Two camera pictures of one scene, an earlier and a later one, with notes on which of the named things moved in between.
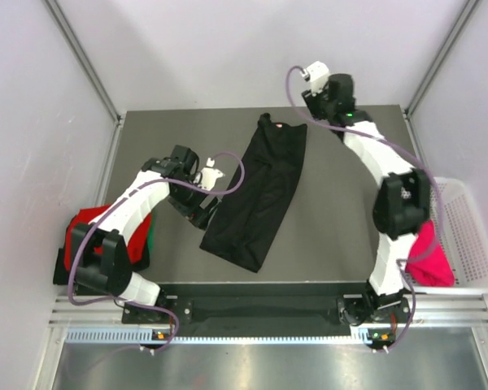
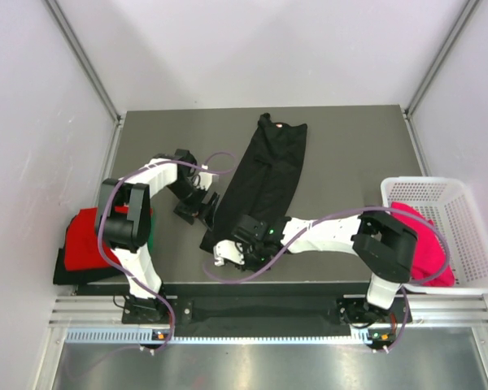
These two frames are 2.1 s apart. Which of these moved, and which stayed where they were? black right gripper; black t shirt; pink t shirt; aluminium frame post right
Moved: black right gripper
Stayed: aluminium frame post right; black t shirt; pink t shirt
